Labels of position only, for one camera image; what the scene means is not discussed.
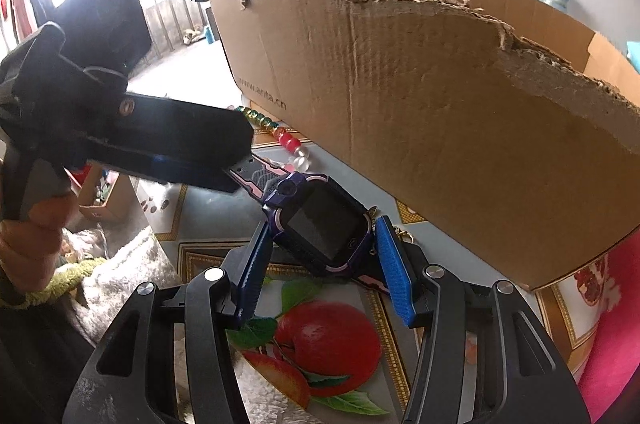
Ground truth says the colourful glass bead bracelet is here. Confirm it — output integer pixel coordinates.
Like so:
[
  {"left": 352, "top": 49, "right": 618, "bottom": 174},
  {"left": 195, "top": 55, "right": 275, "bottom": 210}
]
[{"left": 234, "top": 104, "right": 313, "bottom": 173}]

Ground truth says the purple kids smartwatch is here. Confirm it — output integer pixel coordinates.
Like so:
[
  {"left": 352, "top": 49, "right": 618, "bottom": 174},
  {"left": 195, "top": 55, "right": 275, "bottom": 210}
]
[{"left": 227, "top": 154, "right": 388, "bottom": 293}]

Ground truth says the green knit sleeve forearm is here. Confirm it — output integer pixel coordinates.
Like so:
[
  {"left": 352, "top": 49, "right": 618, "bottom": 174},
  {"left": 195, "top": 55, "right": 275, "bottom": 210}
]
[{"left": 1, "top": 258, "right": 106, "bottom": 310}]

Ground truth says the person's left hand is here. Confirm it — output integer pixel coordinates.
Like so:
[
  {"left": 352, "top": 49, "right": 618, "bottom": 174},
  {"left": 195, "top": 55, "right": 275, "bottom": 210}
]
[{"left": 1, "top": 192, "right": 77, "bottom": 293}]

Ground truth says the small cardboard box on floor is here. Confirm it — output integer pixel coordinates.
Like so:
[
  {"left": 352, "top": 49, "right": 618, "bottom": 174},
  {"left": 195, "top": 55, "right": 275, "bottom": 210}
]
[{"left": 78, "top": 164, "right": 136, "bottom": 222}]

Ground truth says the white fluffy towel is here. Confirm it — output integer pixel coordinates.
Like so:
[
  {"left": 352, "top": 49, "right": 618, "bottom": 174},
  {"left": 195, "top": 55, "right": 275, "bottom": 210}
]
[{"left": 67, "top": 227, "right": 181, "bottom": 346}]

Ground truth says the pink red floral blanket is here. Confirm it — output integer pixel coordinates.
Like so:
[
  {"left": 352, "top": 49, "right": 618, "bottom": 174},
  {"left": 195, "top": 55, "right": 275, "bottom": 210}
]
[{"left": 579, "top": 234, "right": 639, "bottom": 422}]

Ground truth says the brown cardboard box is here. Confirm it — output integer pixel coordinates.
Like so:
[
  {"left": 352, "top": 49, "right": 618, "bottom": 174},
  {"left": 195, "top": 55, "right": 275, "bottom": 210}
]
[{"left": 209, "top": 0, "right": 639, "bottom": 290}]

